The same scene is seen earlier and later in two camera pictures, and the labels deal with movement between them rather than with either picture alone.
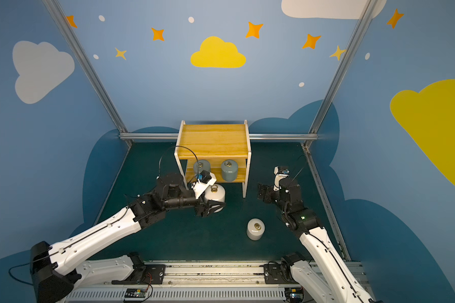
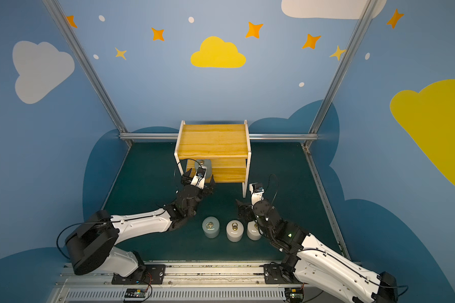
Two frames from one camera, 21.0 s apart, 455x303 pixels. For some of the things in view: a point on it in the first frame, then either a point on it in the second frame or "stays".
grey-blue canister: [203, 165] stays
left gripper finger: [214, 205] → [212, 183]
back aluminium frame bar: [253, 136] stays
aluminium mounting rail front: [217, 282] stays
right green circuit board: [294, 294] stays
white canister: [255, 228] stays
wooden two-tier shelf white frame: [213, 144] stays
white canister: [216, 192] → [234, 231]
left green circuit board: [135, 293] stays
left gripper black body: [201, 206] → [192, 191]
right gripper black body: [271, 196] → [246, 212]
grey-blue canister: [229, 170] → [211, 227]
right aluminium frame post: [364, 19] stays
